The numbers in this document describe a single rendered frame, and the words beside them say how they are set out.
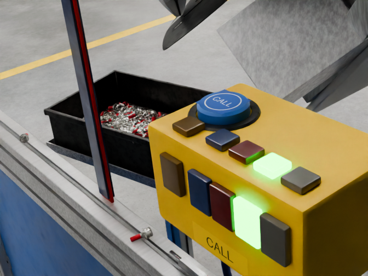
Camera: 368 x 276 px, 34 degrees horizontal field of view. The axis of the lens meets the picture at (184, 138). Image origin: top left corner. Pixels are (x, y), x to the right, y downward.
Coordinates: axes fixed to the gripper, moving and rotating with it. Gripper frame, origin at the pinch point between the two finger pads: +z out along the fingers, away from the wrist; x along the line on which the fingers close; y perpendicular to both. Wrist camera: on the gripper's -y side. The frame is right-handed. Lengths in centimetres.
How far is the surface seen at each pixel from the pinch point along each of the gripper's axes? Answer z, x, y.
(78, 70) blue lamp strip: 1.4, -27.5, 19.5
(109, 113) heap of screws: 13.6, -11.9, -9.6
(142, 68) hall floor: 40, 107, -207
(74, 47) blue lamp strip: -1.1, -27.5, 20.6
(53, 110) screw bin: 9.3, -21.7, -7.4
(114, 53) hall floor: 31, 109, -236
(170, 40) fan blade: 3.7, -5.9, 5.5
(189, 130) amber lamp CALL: 5, -32, 46
